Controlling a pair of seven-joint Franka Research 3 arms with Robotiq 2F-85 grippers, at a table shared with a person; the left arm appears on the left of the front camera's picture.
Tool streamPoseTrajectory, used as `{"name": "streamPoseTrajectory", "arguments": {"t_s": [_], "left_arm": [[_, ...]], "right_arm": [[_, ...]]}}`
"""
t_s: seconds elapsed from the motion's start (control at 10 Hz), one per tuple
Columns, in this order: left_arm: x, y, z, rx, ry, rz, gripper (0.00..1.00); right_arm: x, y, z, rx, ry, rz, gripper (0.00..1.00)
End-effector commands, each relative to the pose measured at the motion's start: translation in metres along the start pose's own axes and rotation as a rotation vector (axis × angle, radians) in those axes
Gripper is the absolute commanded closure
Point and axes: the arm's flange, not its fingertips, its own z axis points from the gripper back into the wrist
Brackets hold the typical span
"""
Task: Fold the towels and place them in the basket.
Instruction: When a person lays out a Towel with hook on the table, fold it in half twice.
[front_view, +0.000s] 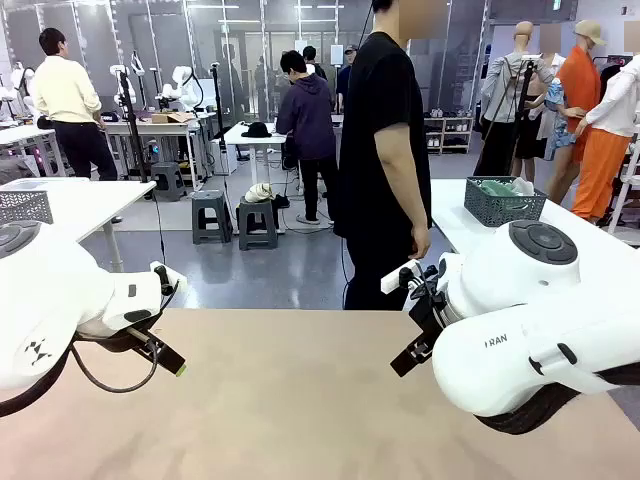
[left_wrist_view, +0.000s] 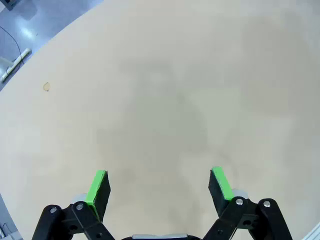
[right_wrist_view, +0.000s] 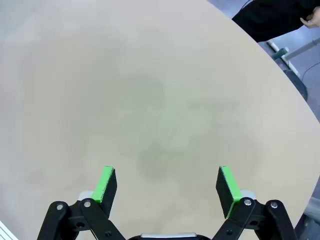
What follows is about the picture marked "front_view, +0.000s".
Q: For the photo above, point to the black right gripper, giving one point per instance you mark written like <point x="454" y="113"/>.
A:
<point x="429" y="317"/>

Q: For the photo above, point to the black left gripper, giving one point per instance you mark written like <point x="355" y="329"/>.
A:
<point x="115" y="341"/>

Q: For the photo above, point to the grey woven plastic basket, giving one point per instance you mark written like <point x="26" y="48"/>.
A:
<point x="500" y="212"/>

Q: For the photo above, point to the green towel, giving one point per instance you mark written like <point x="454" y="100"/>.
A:
<point x="495" y="189"/>

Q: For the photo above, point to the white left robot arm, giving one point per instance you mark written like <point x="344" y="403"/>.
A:
<point x="50" y="300"/>

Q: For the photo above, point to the person's right forearm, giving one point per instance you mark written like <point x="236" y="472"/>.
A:
<point x="407" y="195"/>

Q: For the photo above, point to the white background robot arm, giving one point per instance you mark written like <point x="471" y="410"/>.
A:
<point x="20" y="85"/>
<point x="182" y="87"/>

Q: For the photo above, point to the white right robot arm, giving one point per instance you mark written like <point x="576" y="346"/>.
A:
<point x="525" y="350"/>

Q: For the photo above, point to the white table with basket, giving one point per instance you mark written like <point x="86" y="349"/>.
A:
<point x="470" y="240"/>

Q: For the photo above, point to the grey patterned plastic basket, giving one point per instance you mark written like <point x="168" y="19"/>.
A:
<point x="25" y="207"/>

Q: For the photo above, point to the person's right hand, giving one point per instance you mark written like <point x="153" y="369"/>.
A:
<point x="421" y="242"/>

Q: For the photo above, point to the grey plastic step stool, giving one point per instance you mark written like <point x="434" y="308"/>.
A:
<point x="257" y="225"/>
<point x="212" y="215"/>
<point x="167" y="180"/>

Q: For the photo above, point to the white table with tray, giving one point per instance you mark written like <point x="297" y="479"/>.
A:
<point x="100" y="200"/>

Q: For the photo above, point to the beige cloth bundle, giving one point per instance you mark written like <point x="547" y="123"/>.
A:
<point x="259" y="192"/>

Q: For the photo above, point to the person in black clothes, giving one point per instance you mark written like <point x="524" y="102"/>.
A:
<point x="380" y="150"/>

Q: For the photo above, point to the white workbench with boxes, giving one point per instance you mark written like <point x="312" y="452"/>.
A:
<point x="160" y="131"/>

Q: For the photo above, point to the white desk with hat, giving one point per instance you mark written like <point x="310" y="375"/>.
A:
<point x="240" y="142"/>

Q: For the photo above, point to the wooden shoe shelf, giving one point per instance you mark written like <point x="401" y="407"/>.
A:
<point x="450" y="135"/>

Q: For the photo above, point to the cardboard box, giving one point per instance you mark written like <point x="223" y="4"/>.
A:
<point x="172" y="118"/>

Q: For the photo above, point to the black hat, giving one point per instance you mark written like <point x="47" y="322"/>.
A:
<point x="256" y="131"/>

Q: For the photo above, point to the black pole stand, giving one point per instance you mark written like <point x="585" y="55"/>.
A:
<point x="219" y="115"/>

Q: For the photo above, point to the person in purple hoodie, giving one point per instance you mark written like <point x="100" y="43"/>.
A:
<point x="305" y="120"/>

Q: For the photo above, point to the figure in blue floral dress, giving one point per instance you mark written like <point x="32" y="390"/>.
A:
<point x="560" y="125"/>

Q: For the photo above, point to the background person with cap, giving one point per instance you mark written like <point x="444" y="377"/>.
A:
<point x="345" y="80"/>

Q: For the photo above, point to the mannequin in grey shirt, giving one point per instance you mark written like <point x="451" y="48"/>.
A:
<point x="505" y="90"/>

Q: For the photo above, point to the person in cream shirt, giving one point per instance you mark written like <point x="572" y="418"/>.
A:
<point x="65" y="90"/>

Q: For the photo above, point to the black-haired background person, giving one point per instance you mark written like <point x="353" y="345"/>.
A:
<point x="312" y="57"/>

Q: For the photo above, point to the mannequin in orange jacket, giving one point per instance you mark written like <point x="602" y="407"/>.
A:
<point x="580" y="85"/>

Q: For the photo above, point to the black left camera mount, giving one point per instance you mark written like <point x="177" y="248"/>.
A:
<point x="165" y="280"/>

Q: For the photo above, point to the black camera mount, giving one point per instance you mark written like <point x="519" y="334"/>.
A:
<point x="165" y="280"/>
<point x="425" y="282"/>

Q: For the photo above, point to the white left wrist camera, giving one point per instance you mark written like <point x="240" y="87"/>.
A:
<point x="172" y="280"/>

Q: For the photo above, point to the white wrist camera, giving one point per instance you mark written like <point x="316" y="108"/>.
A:
<point x="172" y="280"/>
<point x="395" y="279"/>

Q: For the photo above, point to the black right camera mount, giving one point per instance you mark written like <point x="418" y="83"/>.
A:
<point x="425" y="282"/>

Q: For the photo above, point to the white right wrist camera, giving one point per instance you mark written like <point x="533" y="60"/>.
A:
<point x="395" y="279"/>

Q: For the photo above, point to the black camera tripod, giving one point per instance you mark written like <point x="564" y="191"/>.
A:
<point x="131" y="125"/>

